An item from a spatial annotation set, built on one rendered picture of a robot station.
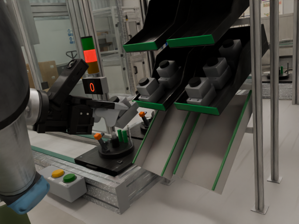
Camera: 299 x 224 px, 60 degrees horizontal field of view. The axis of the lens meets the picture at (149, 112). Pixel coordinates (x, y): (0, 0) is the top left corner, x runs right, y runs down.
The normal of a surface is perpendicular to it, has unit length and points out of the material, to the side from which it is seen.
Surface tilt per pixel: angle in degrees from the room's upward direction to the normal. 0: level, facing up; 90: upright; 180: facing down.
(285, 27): 90
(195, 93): 115
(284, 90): 90
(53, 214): 0
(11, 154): 136
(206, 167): 45
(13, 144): 131
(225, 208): 0
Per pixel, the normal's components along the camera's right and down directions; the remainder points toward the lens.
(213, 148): -0.62, -0.46
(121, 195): 0.78, 0.07
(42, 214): -0.15, -0.95
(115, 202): -0.61, 0.31
